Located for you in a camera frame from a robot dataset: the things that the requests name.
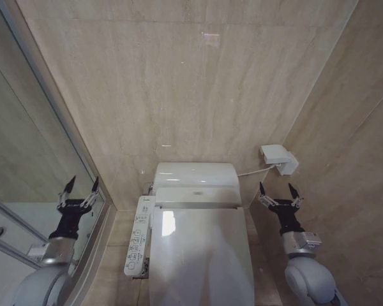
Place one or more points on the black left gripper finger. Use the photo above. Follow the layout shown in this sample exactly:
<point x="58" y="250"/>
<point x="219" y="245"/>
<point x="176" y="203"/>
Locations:
<point x="92" y="192"/>
<point x="66" y="191"/>

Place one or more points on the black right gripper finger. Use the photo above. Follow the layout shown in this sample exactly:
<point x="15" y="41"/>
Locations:
<point x="295" y="193"/>
<point x="264" y="194"/>

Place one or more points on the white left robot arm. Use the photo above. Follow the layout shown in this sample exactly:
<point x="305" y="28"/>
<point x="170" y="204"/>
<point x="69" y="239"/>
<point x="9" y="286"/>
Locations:
<point x="38" y="280"/>

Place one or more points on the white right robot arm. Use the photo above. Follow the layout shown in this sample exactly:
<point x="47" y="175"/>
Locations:
<point x="306" y="274"/>

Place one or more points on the white toilet tank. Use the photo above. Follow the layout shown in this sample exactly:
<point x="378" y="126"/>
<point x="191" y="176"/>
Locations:
<point x="196" y="175"/>

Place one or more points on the white toilet lid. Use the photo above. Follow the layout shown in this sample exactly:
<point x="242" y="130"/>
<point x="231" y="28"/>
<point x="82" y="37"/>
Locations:
<point x="201" y="255"/>

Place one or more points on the white bidet control panel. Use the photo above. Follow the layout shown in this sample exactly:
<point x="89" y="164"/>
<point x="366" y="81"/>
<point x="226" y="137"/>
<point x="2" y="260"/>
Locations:
<point x="138" y="236"/>

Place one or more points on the glass shower door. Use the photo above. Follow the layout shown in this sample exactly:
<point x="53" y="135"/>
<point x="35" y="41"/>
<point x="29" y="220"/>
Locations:
<point x="35" y="127"/>

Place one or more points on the white wall socket box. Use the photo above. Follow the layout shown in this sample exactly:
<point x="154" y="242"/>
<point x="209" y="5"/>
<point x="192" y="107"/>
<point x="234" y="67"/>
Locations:
<point x="279" y="158"/>

